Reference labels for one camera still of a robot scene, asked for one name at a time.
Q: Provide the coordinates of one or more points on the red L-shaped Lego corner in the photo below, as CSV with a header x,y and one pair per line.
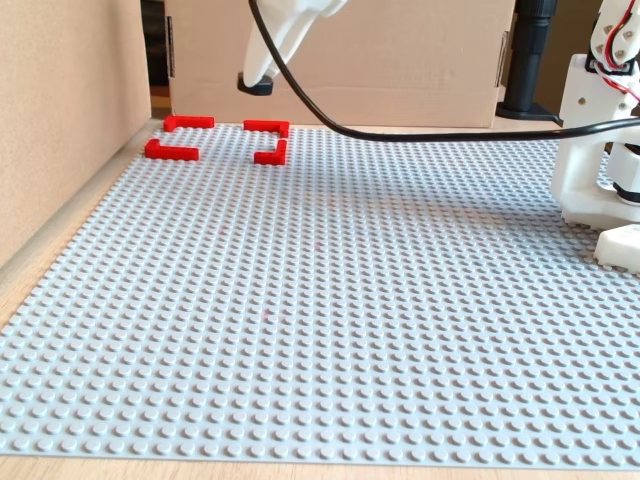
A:
x,y
190,121
170,151
267,158
265,125

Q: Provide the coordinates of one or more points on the plain cardboard panel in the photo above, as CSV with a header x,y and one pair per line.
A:
x,y
70,125

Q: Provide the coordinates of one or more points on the black stand pole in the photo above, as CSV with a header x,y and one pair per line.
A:
x,y
530,60

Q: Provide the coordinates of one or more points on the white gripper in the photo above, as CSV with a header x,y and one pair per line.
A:
x,y
289,26

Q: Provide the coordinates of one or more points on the large cardboard box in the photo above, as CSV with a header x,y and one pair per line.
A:
x,y
400,75

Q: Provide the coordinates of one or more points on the black hexagonal Lego piece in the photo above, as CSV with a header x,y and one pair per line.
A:
x,y
255,90

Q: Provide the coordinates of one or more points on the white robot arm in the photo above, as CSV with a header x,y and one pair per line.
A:
x,y
580,150

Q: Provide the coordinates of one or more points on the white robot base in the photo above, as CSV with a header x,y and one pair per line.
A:
x,y
620,247

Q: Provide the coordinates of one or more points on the grey Lego baseplate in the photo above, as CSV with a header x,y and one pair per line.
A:
x,y
320,300

